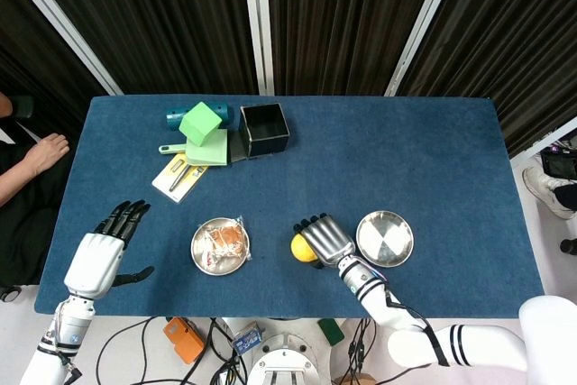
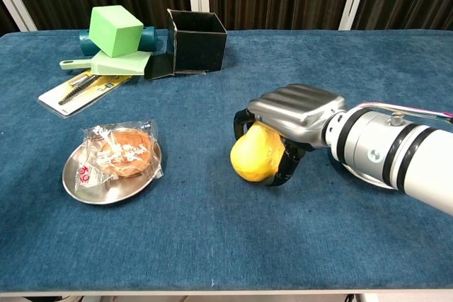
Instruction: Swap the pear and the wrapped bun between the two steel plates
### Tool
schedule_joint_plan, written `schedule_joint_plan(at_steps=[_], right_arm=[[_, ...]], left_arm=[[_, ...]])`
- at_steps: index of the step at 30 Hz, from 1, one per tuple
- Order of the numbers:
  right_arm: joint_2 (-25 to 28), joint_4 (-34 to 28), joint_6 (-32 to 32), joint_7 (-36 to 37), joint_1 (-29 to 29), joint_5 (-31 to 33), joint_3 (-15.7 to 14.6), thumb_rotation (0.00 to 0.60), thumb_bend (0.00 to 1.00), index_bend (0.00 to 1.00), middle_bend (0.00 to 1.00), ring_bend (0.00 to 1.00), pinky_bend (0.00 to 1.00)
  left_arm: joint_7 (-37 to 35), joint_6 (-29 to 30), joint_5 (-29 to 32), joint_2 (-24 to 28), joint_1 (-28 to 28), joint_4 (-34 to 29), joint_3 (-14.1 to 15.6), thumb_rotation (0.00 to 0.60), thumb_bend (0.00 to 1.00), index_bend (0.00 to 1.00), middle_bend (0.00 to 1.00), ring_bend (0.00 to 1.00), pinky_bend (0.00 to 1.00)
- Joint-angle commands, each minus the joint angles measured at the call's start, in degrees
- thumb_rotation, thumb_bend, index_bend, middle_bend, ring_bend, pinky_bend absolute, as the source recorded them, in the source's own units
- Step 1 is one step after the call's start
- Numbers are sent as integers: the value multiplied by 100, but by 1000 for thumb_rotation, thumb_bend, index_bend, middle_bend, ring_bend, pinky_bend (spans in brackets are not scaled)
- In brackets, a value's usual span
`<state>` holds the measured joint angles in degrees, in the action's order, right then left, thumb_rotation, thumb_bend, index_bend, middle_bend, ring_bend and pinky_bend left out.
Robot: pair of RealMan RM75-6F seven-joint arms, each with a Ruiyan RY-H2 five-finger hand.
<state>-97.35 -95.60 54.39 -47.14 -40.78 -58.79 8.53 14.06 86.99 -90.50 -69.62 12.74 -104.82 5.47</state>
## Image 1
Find yellow toy pear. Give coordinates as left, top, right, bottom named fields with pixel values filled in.
left=290, top=232, right=320, bottom=263

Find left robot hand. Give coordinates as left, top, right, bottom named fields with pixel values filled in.
left=63, top=198, right=155, bottom=300

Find yellow pen blister pack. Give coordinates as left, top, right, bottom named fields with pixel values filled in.
left=151, top=152, right=211, bottom=205

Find light green sticky notes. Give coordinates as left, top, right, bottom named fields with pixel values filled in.
left=185, top=128, right=229, bottom=168

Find dark teal chair part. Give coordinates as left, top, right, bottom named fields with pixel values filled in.
left=12, top=95, right=35, bottom=120

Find black pleated curtain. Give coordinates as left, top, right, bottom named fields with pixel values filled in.
left=265, top=0, right=446, bottom=97
left=398, top=0, right=577, bottom=157
left=0, top=0, right=108, bottom=138
left=20, top=0, right=259, bottom=96

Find black cable loop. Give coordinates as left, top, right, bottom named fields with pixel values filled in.
left=96, top=316, right=159, bottom=385

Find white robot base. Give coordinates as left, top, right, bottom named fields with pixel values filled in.
left=224, top=316, right=348, bottom=385

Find blue white label box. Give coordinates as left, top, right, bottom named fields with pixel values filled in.
left=231, top=321, right=265, bottom=356

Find teal cylinder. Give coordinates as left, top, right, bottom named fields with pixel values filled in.
left=165, top=104, right=230, bottom=133

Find person's hand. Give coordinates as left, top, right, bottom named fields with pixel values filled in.
left=25, top=133, right=71, bottom=178

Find person's forearm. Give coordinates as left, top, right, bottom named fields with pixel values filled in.
left=0, top=162, right=41, bottom=208

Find blue table cloth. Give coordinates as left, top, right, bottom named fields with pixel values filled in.
left=33, top=95, right=545, bottom=319

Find black bag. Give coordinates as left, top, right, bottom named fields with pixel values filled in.
left=539, top=143, right=577, bottom=179

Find round metal plate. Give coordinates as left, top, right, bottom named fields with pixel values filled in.
left=355, top=209, right=415, bottom=269
left=189, top=216, right=250, bottom=276

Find white frame post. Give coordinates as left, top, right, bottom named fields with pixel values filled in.
left=509, top=116, right=577, bottom=168
left=240, top=0, right=276, bottom=96
left=0, top=0, right=124, bottom=96
left=384, top=0, right=468, bottom=97

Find black cable bundle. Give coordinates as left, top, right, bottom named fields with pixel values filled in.
left=179, top=317, right=249, bottom=385
left=337, top=317, right=378, bottom=385

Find pastry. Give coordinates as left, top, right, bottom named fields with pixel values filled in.
left=197, top=215, right=252, bottom=270

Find orange device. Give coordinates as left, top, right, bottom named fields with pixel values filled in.
left=162, top=316, right=206, bottom=365

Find white sneaker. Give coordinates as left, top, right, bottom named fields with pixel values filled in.
left=522, top=166, right=577, bottom=221

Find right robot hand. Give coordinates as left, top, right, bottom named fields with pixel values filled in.
left=292, top=212, right=357, bottom=271

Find green foam cube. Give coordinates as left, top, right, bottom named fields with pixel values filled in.
left=179, top=101, right=224, bottom=148

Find dark green block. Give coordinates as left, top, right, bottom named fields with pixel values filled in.
left=316, top=317, right=346, bottom=347

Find brown wooden piece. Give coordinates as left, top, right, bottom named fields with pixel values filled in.
left=344, top=371, right=378, bottom=385

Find black open square box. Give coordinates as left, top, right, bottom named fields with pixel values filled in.
left=238, top=103, right=291, bottom=160

